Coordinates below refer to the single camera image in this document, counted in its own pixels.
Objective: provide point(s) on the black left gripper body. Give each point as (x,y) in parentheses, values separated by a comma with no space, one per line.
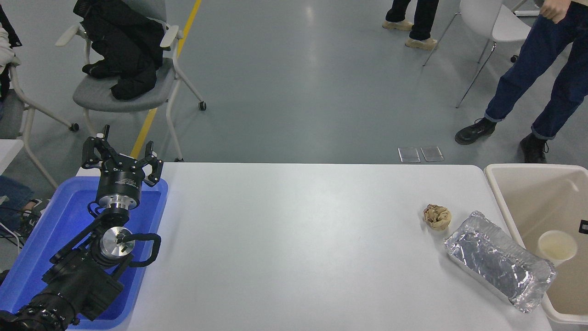
(120,180)

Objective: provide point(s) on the white paper cup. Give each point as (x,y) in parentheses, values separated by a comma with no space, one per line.
(556,246)

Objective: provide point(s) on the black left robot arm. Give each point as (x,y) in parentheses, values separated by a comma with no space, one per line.
(78,276)

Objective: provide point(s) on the standing person's hand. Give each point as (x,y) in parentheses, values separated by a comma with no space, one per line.
(556,10)

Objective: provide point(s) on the grey seat wheeled chair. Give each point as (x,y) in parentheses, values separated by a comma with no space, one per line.
(98,96)

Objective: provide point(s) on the blue plastic tray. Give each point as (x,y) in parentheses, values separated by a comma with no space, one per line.
(59,220)

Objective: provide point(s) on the small white side table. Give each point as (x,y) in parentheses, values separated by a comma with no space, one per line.
(8,151)

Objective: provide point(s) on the black jacket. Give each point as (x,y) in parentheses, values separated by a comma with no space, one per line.
(126,50)

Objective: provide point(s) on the clear floor plate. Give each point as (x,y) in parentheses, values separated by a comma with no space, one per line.
(409,155)
(432,153)

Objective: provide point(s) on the crumpled tan paper ball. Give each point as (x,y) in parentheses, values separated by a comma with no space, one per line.
(436,217)

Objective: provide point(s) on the walking person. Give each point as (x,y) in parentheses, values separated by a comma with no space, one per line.
(422,18)

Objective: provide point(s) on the silver foil tray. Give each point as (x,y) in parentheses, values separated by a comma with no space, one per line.
(500,262)

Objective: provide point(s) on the white shell chair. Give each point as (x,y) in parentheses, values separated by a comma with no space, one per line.
(505,25)

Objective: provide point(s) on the large pale bin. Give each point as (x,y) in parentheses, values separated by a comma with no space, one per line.
(533,197)

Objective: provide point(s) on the standing person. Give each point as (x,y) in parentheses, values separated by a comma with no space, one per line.
(537,69)

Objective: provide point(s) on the white frame wheeled chair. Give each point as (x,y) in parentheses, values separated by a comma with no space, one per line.
(30,115)

